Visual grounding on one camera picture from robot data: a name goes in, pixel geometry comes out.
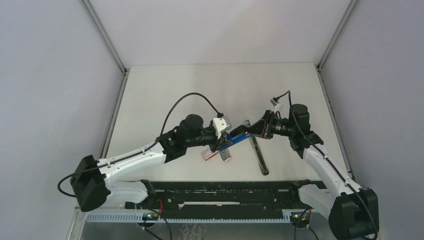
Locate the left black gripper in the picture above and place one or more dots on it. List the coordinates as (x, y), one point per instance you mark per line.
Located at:
(217, 144)

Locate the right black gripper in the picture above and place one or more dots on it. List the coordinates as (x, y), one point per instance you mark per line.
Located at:
(262, 128)

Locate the blue black stapler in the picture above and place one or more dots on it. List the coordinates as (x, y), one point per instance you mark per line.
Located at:
(239, 134)

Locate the red white staple box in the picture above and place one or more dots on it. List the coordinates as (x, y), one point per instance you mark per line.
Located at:
(207, 154)

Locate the silver white stapler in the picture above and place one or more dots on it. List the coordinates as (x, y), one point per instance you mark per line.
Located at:
(259, 156)

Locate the staple box tray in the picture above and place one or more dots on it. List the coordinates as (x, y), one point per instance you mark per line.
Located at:
(225, 155)

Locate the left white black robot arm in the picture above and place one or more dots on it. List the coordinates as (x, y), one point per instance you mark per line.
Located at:
(96, 182)

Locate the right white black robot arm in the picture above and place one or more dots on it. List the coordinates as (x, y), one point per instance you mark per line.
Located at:
(352, 211)

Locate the right green circuit board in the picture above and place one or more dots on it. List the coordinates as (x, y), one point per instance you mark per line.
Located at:
(298, 217)

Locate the green circuit board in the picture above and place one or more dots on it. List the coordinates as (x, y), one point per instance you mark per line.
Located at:
(150, 217)
(298, 217)

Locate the left green circuit board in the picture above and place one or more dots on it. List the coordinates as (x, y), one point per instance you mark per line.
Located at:
(150, 217)

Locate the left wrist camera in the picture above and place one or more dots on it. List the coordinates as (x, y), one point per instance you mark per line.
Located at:
(221, 125)

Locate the right aluminium frame post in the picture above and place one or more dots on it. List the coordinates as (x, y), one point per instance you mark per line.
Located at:
(320, 69)

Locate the aluminium frame post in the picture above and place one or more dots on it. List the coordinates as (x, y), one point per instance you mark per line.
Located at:
(111, 49)
(320, 69)

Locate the left aluminium frame post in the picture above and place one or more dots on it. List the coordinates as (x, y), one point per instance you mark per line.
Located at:
(111, 49)

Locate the white slotted cable duct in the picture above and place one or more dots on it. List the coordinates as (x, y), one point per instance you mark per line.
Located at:
(136, 217)

